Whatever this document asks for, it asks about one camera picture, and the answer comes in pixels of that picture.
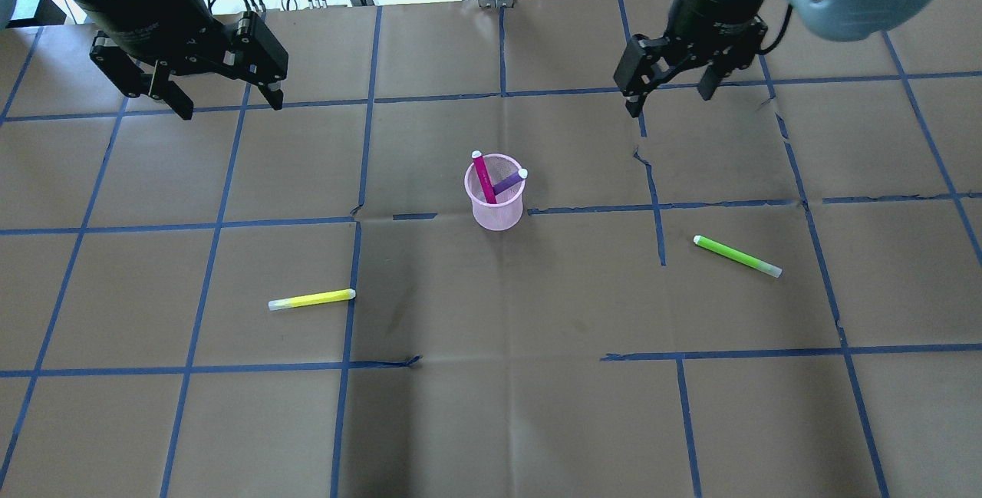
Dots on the green marker pen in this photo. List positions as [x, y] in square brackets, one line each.
[737, 256]

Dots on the purple marker pen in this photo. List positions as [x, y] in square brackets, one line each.
[510, 181]

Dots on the yellow marker pen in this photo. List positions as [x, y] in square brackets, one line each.
[322, 298]

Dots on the pink marker pen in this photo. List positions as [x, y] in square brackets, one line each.
[480, 168]

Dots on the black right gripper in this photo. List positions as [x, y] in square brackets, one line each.
[710, 13]

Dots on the brown paper table cover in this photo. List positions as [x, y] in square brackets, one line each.
[590, 350]

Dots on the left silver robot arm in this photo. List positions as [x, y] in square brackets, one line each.
[143, 46]

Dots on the pink mesh cup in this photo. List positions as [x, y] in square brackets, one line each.
[509, 208]

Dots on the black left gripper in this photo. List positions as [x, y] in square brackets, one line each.
[146, 18]

